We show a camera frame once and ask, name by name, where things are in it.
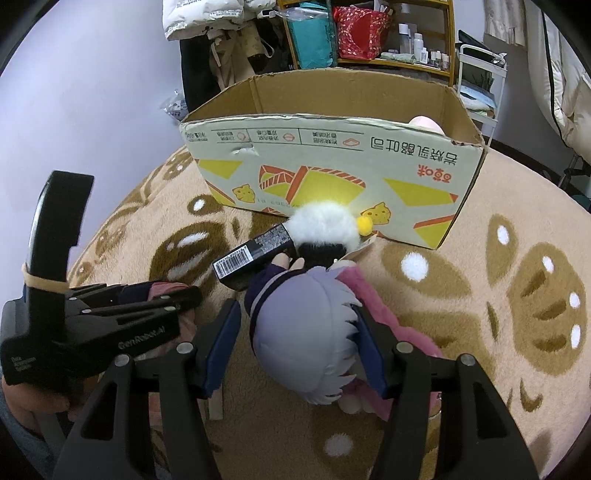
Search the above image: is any person's left forearm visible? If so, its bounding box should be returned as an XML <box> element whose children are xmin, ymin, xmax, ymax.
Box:
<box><xmin>0</xmin><ymin>392</ymin><xmax>63</xmax><ymax>469</ymax></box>

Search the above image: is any printed cardboard box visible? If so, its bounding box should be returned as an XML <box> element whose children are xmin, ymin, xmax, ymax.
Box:
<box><xmin>179</xmin><ymin>67</ymin><xmax>488</xmax><ymax>251</ymax></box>

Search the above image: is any clear plastic bag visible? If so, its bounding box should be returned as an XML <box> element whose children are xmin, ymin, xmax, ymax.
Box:
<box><xmin>160</xmin><ymin>89</ymin><xmax>189</xmax><ymax>124</ymax></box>

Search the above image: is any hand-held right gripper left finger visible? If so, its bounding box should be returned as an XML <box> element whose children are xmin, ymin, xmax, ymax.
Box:
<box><xmin>51</xmin><ymin>298</ymin><xmax>243</xmax><ymax>480</ymax></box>

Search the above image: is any teal bag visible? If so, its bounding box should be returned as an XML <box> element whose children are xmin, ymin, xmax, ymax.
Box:
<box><xmin>287</xmin><ymin>4</ymin><xmax>341</xmax><ymax>71</ymax></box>

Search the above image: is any grey-haired plush doll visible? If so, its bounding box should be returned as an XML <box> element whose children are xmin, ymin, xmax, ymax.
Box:
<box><xmin>244</xmin><ymin>263</ymin><xmax>386</xmax><ymax>408</ymax></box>

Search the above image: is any row of white bottles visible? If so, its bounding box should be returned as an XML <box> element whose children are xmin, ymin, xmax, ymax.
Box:
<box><xmin>396</xmin><ymin>22</ymin><xmax>451</xmax><ymax>66</ymax></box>

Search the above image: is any person's left hand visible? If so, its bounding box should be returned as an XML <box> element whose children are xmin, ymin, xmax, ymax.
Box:
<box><xmin>1</xmin><ymin>373</ymin><xmax>86</xmax><ymax>418</ymax></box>

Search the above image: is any white and black fluffy plush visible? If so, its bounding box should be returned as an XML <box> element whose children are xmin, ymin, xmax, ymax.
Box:
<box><xmin>288</xmin><ymin>201</ymin><xmax>362</xmax><ymax>268</ymax></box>

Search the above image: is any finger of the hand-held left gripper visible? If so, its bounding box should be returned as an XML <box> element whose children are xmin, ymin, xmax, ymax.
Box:
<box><xmin>68</xmin><ymin>283</ymin><xmax>204</xmax><ymax>311</ymax></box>
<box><xmin>69</xmin><ymin>302</ymin><xmax>182</xmax><ymax>334</ymax></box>

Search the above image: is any white puffer jacket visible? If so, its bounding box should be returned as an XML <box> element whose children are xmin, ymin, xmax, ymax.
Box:
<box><xmin>161</xmin><ymin>0</ymin><xmax>279</xmax><ymax>43</ymax></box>

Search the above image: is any white trolley cart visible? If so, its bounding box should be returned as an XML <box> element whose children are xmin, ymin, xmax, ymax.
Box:
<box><xmin>454</xmin><ymin>30</ymin><xmax>509</xmax><ymax>140</ymax></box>

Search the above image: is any black hanging clothing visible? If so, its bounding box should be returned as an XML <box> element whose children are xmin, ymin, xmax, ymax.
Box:
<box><xmin>179</xmin><ymin>25</ymin><xmax>297</xmax><ymax>114</ymax></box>

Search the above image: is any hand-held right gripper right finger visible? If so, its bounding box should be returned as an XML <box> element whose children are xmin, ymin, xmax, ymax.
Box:
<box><xmin>353</xmin><ymin>305</ymin><xmax>541</xmax><ymax>480</ymax></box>

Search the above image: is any black barcode box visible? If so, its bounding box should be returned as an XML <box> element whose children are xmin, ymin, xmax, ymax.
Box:
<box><xmin>212</xmin><ymin>223</ymin><xmax>299</xmax><ymax>292</ymax></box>

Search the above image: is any pale pink plush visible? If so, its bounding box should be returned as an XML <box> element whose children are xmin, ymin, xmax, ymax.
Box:
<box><xmin>408</xmin><ymin>115</ymin><xmax>447</xmax><ymax>137</ymax></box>

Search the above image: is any white bedding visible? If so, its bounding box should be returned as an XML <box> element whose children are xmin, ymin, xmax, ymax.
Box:
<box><xmin>523</xmin><ymin>0</ymin><xmax>591</xmax><ymax>168</ymax></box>

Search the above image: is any yellow wooden shelf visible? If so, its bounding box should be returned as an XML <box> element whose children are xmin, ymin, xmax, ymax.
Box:
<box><xmin>277</xmin><ymin>0</ymin><xmax>457</xmax><ymax>87</ymax></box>

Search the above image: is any red patterned bag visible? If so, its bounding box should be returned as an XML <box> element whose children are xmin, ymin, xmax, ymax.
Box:
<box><xmin>332</xmin><ymin>6</ymin><xmax>393</xmax><ymax>61</ymax></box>

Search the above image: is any beige patterned rug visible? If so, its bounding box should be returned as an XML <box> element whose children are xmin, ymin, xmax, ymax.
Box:
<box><xmin>59</xmin><ymin>138</ymin><xmax>591</xmax><ymax>480</ymax></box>

